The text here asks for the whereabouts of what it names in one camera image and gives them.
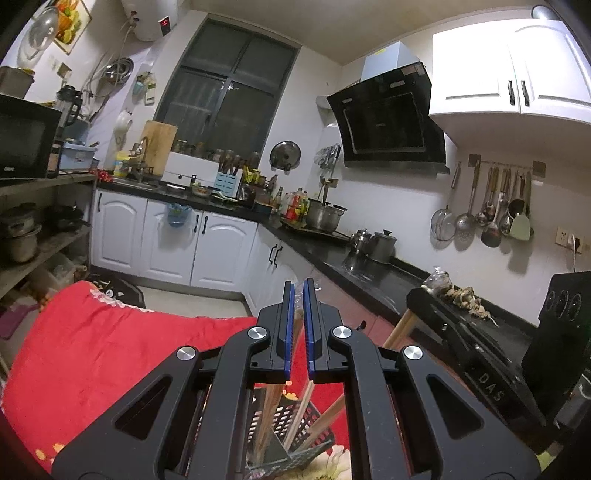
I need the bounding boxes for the hanging wall organiser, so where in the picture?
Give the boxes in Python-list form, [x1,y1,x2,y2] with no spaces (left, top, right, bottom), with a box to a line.
[132,71,158,106]

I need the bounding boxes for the steel stock pot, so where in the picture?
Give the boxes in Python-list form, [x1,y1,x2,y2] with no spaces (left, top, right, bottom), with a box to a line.
[305,198,348,233]

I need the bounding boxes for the dark round pot lid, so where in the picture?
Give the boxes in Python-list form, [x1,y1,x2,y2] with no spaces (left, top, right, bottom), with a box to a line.
[270,140,302,173]

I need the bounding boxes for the black blender jug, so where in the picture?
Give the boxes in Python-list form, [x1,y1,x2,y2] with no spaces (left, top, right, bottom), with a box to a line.
[56,85,83,128]

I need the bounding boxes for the metal shelf rack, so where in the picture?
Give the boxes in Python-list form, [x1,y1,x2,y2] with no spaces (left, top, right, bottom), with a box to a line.
[0,172,99,303]

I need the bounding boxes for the hanging steel spoons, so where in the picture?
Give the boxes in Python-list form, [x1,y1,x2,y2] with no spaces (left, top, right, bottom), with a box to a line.
[316,143,343,170]

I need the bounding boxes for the black kitchen countertop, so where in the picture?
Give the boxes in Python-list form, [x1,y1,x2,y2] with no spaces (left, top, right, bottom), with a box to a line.
[96,177,543,344]

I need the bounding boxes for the dark wok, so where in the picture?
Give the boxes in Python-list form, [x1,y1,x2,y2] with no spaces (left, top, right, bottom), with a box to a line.
[44,203,90,234]

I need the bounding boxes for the cluster of condiment bottles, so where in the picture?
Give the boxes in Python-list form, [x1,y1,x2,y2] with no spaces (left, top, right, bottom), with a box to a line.
[271,185,311,228]

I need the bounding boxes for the black microwave oven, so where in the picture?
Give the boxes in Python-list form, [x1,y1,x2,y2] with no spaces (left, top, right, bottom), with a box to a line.
[0,94,64,180]

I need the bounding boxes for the framed fruit picture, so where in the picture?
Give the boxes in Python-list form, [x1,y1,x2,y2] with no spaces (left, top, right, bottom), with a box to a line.
[48,0,93,45]

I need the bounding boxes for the white dish box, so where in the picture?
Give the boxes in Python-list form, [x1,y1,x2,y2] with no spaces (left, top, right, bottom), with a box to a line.
[164,152,223,188]

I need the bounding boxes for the white upper cabinets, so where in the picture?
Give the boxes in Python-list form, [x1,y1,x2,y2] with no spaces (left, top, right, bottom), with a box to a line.
[428,17,591,136]

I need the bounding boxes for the black range hood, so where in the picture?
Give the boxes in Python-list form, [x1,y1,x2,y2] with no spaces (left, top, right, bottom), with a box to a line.
[326,41,451,175]

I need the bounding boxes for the pale blue storage box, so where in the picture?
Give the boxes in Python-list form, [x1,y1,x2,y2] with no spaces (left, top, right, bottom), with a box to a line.
[60,141,100,172]

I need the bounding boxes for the glass pot lid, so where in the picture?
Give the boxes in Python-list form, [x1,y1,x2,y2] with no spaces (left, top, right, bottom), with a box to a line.
[17,6,61,62]

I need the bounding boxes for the utensil wall rail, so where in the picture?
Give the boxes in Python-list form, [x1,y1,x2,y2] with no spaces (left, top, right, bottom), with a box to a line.
[468,154,546,178]

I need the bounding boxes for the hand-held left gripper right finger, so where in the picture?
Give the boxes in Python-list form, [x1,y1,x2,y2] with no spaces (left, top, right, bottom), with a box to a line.
[303,278,542,480]

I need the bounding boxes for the blue knife block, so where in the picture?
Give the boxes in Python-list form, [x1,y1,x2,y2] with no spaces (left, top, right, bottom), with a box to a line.
[215,172,241,200]

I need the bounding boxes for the red floral blanket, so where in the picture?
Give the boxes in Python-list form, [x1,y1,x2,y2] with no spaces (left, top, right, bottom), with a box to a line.
[0,280,568,480]

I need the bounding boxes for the row of hanging kitchen utensils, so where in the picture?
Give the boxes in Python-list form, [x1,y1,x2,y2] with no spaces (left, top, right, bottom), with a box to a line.
[430,161,536,248]

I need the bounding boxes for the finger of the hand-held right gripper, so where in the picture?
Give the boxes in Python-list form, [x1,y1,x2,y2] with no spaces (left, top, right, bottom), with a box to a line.
[406,288,490,365]

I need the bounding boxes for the white cabinets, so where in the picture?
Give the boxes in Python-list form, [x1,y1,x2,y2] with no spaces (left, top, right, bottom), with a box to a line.
[428,17,591,136]
[91,186,324,319]

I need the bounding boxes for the white lower cabinets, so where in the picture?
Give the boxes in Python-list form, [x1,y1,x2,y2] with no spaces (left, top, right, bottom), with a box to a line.
[91,186,324,319]

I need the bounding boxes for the small steel kettle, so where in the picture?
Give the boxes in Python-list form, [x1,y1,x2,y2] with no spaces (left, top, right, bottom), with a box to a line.
[349,228,373,255]

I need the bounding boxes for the cardboard box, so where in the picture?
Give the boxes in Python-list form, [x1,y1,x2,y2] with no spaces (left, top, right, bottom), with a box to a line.
[0,66,36,99]

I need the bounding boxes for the dark green utensil basket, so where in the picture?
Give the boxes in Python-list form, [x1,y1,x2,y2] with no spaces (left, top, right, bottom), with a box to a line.
[252,383,347,467]

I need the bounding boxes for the wooden cutting board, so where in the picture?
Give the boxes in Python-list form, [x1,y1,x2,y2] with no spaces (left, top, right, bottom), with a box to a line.
[139,120,178,177]

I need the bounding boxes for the steel cooking pot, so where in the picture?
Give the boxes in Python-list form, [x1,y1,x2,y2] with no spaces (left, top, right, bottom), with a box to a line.
[0,205,43,265]

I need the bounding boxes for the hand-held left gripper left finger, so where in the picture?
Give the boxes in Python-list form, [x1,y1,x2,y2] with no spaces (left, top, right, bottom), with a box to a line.
[50,281,297,480]

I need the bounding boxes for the plastic-wrapped wooden chopstick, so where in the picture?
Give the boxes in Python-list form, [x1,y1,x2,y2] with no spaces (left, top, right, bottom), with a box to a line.
[283,277,319,450]

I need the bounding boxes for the pink lower cabinets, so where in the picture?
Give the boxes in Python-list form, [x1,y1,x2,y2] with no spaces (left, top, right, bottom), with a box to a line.
[318,272,419,352]

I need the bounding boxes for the blue plastic bag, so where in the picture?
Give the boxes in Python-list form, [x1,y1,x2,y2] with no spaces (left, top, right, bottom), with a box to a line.
[165,202,194,228]

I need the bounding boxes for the kitchen faucet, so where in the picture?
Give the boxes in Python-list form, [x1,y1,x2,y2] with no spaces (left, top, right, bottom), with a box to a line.
[130,136,154,182]

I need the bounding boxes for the white hanging container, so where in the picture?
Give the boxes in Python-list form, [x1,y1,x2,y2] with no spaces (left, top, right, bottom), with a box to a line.
[113,110,134,147]

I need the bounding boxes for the white cylindrical water heater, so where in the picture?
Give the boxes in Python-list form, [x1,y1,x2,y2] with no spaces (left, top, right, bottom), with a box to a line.
[121,0,179,43]

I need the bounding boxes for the dark window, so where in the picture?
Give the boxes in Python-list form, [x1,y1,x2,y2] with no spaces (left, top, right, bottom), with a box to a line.
[152,15,299,163]

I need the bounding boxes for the hanging steel bowl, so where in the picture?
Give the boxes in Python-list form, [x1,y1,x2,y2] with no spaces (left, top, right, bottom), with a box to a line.
[102,57,135,86]

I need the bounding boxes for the ginger roots on counter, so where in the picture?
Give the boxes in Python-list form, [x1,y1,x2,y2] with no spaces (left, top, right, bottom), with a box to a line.
[421,266,498,325]

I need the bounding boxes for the grey lidded kettle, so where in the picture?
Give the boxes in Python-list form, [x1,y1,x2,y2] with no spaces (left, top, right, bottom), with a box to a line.
[368,229,399,265]

